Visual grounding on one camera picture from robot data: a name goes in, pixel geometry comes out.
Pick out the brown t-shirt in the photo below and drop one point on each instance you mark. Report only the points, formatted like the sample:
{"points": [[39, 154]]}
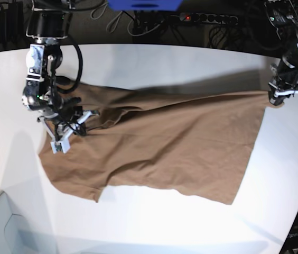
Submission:
{"points": [[195, 144]]}

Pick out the black power strip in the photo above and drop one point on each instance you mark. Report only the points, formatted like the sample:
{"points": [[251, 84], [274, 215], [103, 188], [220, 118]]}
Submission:
{"points": [[204, 18]]}

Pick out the grey bin at corner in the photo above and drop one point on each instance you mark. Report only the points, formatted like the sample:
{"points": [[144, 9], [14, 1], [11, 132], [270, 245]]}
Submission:
{"points": [[10, 236]]}

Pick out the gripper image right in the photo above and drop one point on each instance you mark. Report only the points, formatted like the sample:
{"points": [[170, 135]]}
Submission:
{"points": [[283, 84]]}

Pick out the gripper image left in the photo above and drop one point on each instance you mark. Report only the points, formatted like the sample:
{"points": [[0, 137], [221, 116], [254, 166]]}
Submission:
{"points": [[62, 124]]}

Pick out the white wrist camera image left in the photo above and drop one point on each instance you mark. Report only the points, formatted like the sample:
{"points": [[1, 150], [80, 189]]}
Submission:
{"points": [[60, 146]]}

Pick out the blue plastic box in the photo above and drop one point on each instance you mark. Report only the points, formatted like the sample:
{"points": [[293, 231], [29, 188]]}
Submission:
{"points": [[144, 5]]}

